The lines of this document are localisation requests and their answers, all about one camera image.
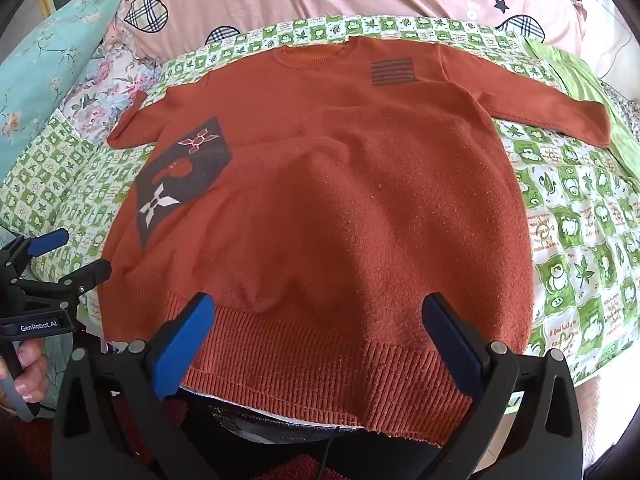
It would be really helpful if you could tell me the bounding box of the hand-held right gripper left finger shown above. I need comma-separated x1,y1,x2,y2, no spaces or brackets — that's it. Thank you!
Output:
50,292,221,480

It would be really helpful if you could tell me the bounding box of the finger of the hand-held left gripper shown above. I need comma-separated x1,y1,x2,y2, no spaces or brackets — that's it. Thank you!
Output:
10,259,112,308
0,228,71,273

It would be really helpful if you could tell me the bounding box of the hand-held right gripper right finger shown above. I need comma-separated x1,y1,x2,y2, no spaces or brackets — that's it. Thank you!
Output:
421,292,586,480

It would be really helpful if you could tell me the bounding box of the orange knit sweater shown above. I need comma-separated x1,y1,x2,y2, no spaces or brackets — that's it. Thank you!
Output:
95,40,612,448

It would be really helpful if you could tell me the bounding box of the person's left hand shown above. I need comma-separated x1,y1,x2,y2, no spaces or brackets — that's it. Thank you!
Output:
0,339,51,413

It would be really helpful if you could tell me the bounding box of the green frog-print blanket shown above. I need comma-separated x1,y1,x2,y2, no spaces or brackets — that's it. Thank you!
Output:
0,14,640,386

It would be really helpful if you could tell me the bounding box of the teal floral pillow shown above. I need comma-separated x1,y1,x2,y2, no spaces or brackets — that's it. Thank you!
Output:
0,0,137,178

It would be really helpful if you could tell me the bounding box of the plain green cloth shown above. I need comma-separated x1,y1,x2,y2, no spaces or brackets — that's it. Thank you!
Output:
522,37,640,173

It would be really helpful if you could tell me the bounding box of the thin black cable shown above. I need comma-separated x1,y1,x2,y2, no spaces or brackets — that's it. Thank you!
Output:
320,426,343,480

